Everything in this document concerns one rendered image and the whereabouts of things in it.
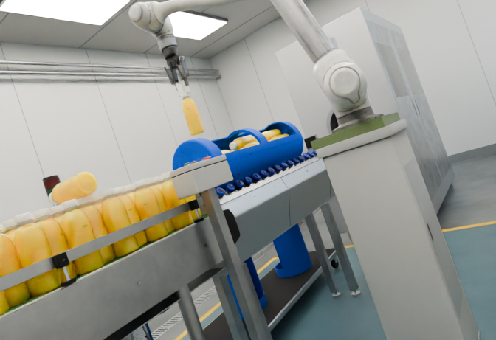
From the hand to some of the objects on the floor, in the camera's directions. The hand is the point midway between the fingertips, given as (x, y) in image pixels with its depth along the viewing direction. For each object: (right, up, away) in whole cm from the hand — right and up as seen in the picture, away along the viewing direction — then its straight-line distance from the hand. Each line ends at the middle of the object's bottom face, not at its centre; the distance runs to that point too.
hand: (183, 88), depth 182 cm
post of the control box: (+50, -139, -52) cm, 156 cm away
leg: (+102, -124, +63) cm, 173 cm away
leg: (+38, -144, -9) cm, 150 cm away
